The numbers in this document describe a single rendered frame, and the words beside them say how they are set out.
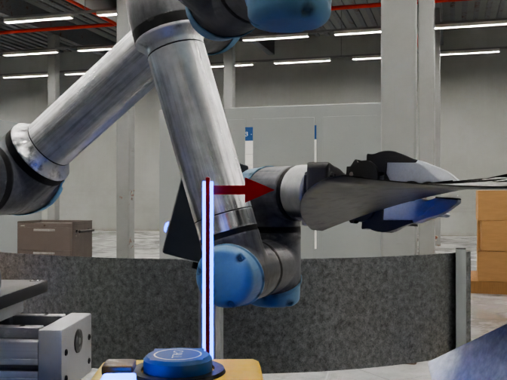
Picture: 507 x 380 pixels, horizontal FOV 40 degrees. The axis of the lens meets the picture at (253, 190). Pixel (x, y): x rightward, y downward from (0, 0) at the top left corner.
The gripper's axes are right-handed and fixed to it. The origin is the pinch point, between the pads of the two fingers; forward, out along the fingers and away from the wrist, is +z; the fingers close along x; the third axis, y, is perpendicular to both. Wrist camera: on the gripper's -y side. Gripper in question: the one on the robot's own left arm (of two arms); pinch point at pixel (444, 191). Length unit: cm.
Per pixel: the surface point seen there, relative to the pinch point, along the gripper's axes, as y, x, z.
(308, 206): -14.4, 3.1, -5.6
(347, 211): -7.9, 3.0, -6.4
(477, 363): -2.3, 16.7, 6.5
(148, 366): -40.7, 14.4, 9.6
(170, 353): -39.0, 13.8, 9.4
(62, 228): 243, 12, -628
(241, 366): -35.1, 14.4, 11.1
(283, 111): 385, -121, -465
